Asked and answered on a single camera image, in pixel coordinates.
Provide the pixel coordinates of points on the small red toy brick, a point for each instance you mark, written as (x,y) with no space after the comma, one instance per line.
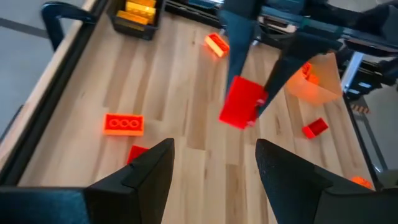
(135,152)

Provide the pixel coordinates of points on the silver frame bracket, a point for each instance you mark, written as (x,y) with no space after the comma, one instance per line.
(353,71)

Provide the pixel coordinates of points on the black mesh basket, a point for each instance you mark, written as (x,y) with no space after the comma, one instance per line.
(130,31)

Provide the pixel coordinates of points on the orange translucent bin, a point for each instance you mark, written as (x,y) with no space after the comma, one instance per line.
(323,90)

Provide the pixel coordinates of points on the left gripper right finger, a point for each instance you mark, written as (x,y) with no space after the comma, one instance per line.
(286,186)

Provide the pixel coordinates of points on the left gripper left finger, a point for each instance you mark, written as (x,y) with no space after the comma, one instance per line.
(146,186)

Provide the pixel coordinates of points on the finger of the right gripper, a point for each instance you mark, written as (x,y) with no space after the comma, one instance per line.
(289,62)
(237,46)

